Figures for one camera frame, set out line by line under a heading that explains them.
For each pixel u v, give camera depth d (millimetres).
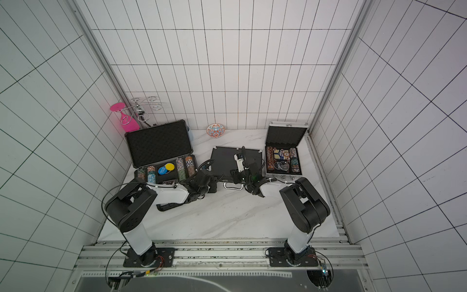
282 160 1035
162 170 949
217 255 744
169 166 964
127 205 472
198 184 727
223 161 827
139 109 923
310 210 472
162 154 1001
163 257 726
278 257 725
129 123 876
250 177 727
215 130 1178
